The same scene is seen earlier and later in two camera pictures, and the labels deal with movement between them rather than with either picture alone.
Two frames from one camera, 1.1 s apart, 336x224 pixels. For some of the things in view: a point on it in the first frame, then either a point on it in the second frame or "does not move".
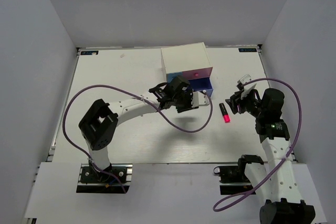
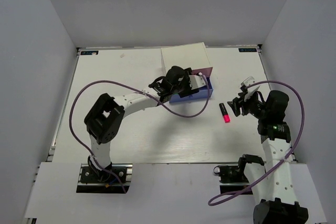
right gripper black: x=235 y=100 does not move
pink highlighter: x=224 y=113 does not move
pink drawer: x=201 y=73 does not move
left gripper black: x=188 y=107 -> x=188 y=91
